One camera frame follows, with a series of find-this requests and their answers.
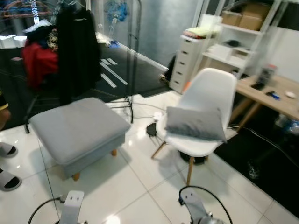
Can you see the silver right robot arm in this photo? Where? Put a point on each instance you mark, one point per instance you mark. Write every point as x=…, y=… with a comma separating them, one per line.
x=212, y=219

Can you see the white plastic chair wooden legs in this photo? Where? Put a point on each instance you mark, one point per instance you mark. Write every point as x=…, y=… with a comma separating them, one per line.
x=210, y=88

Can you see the grey pillow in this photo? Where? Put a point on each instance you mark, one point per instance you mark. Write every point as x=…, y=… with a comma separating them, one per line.
x=196, y=123

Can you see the clear plastic bottle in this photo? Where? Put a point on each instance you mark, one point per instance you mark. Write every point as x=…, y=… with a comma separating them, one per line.
x=287, y=124

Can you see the small white dish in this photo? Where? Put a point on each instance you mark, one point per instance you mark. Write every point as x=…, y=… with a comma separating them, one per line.
x=290, y=94

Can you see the small blue table item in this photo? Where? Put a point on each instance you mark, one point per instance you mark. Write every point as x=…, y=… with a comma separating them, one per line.
x=274, y=96

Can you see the wooden table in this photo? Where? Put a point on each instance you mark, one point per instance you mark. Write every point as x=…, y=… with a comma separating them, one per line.
x=261, y=95

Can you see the grey container on table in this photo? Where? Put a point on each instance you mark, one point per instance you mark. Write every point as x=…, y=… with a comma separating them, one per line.
x=268, y=74

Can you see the small black table item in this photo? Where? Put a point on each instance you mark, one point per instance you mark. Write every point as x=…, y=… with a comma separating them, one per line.
x=257, y=86

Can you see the black rug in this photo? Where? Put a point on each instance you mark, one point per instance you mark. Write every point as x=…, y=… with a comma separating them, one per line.
x=275, y=158

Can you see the clear drinking glass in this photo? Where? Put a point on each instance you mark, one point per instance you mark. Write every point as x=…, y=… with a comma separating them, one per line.
x=253, y=171

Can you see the white shelf unit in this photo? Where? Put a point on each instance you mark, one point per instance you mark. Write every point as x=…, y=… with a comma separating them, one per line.
x=236, y=44

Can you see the large cardboard box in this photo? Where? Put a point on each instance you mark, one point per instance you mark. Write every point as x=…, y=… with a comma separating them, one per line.
x=254, y=17

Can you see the small cardboard box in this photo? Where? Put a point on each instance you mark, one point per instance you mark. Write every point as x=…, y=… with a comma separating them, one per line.
x=231, y=17

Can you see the white drawer cabinet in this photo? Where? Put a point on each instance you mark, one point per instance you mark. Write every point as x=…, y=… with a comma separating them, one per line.
x=184, y=65

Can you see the folded pink green cloths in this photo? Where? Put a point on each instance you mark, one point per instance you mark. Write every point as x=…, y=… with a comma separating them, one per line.
x=201, y=31

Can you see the black floor power adapter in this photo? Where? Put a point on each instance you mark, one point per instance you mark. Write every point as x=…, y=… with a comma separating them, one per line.
x=153, y=129

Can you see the black metal clothes rack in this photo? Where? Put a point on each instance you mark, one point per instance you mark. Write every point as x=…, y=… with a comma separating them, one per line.
x=134, y=70

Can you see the grey upholstered ottoman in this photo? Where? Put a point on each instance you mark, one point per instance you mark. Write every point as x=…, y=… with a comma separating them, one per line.
x=77, y=126

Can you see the black hanging garment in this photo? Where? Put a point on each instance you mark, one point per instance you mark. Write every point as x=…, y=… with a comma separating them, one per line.
x=77, y=51

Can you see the red hanging garment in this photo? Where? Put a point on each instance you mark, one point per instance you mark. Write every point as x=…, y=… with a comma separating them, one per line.
x=38, y=63

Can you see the person's foot grey slipper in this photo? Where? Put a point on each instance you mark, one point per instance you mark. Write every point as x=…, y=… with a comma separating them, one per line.
x=6, y=150
x=8, y=181

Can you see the person's arm black sleeve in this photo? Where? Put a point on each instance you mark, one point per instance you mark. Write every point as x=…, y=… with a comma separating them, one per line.
x=2, y=112

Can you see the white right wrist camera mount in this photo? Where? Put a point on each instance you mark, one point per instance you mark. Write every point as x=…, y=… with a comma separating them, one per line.
x=192, y=203

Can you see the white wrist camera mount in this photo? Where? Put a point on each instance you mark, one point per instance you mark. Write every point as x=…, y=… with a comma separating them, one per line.
x=71, y=207
x=192, y=203

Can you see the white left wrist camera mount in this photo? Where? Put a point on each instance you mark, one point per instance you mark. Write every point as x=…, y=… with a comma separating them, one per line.
x=71, y=207

